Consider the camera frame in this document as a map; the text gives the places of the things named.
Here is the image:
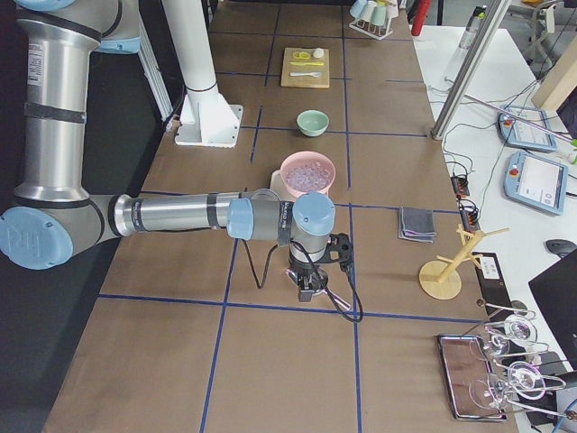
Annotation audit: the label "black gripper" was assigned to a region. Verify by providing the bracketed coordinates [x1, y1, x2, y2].
[288, 244, 328, 301]

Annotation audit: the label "metal ice scoop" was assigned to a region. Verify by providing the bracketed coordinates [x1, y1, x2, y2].
[286, 267, 353, 313]

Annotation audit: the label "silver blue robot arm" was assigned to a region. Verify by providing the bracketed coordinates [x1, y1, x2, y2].
[1, 1, 344, 301]

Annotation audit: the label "pile of clear ice cubes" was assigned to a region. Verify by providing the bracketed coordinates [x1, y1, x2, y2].
[286, 162, 333, 192]

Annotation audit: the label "pink bowl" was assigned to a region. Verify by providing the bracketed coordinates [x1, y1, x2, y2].
[279, 151, 335, 198]

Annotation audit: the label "green ceramic bowl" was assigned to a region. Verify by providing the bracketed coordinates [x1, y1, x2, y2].
[297, 109, 329, 137]

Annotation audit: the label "white plastic spoon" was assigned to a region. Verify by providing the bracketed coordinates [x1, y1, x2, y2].
[288, 71, 323, 78]

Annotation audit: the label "white tray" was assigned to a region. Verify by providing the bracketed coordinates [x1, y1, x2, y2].
[270, 170, 287, 195]

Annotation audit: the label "folded grey cloths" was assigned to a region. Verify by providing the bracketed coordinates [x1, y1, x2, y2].
[398, 207, 436, 244]

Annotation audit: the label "wooden mug tree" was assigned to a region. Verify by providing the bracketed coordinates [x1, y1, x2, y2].
[418, 223, 509, 300]

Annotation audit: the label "black orange power adapter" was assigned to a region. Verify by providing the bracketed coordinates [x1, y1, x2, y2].
[450, 174, 470, 198]

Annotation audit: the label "black box with label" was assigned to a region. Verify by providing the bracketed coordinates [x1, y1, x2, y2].
[475, 252, 511, 307]

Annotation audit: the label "metal tray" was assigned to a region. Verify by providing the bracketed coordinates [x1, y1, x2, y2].
[436, 334, 508, 422]

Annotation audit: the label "wine glass rack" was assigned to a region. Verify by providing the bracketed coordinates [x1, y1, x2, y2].
[467, 304, 567, 412]

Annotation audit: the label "wooden cutting board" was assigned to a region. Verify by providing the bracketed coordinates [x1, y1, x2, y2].
[280, 47, 330, 88]

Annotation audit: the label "small white round object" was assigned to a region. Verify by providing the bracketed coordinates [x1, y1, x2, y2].
[311, 48, 325, 60]

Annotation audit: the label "lower teach pendant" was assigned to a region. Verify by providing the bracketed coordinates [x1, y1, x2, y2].
[503, 151, 569, 216]

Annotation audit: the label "teach pendant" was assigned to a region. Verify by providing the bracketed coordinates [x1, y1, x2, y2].
[499, 106, 557, 153]
[503, 151, 569, 216]

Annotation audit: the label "black laptop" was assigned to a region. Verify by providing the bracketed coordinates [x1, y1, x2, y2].
[528, 253, 576, 369]

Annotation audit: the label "upper teach pendant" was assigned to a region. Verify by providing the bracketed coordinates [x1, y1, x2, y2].
[499, 106, 557, 153]

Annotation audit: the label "black computer mouse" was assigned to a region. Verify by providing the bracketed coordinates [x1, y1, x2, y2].
[545, 238, 577, 258]

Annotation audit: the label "rack of pastel cups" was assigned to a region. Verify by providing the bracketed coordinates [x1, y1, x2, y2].
[349, 0, 398, 41]

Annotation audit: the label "red fire extinguisher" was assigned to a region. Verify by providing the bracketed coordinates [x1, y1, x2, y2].
[411, 0, 431, 36]

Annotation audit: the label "clear water bottle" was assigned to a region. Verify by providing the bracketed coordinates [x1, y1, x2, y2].
[459, 5, 487, 50]

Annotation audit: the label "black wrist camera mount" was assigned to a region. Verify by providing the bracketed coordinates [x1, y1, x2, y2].
[319, 233, 353, 272]

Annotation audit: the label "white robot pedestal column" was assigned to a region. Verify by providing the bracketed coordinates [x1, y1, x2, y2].
[162, 0, 243, 148]

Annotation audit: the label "aluminium frame post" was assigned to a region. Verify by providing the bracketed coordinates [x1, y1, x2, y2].
[431, 0, 511, 141]

